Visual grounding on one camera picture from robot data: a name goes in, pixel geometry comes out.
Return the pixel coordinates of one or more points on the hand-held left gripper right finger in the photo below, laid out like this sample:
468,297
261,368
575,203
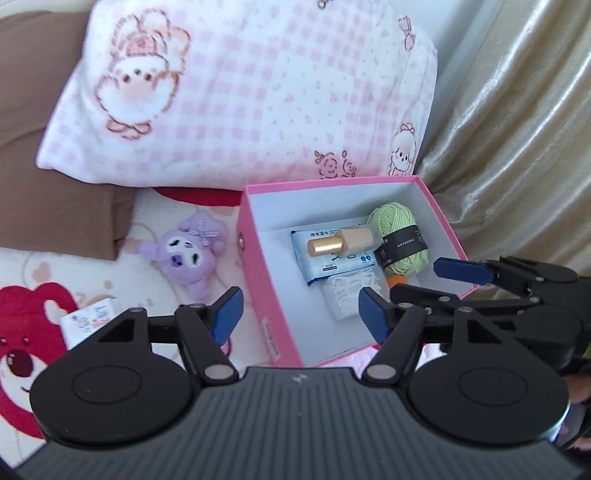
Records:
371,311

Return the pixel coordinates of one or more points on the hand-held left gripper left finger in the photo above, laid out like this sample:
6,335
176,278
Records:
228,309

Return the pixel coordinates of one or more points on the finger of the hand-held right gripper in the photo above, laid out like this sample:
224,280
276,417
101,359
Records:
438,297
461,271

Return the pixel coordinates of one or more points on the pink storage box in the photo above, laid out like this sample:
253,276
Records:
258,295

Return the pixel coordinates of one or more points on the clear floss pick box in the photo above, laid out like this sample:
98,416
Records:
341,295

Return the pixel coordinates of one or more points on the orange ball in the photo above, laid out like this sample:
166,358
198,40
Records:
397,280

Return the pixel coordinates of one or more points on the blue white wet wipes pack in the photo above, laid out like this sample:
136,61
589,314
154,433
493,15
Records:
314,267

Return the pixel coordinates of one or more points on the gold cap foundation bottle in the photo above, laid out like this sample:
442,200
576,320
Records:
355,237

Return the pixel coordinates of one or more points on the green yarn ball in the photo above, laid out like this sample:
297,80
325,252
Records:
392,219

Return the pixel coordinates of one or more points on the person's right hand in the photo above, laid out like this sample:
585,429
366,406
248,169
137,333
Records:
578,386

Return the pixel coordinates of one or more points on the purple plush toy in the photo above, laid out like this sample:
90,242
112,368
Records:
184,258

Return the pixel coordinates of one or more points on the white tissue pack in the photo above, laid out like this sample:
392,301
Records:
87,321

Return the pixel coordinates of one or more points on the golden curtain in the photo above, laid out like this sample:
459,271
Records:
531,138

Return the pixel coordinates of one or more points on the bear printed blanket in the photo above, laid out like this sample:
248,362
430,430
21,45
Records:
27,267

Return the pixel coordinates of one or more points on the brown pillow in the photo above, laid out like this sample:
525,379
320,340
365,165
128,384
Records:
46,207

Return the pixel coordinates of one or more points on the pink checked pillow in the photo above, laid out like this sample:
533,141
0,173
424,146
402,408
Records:
231,92

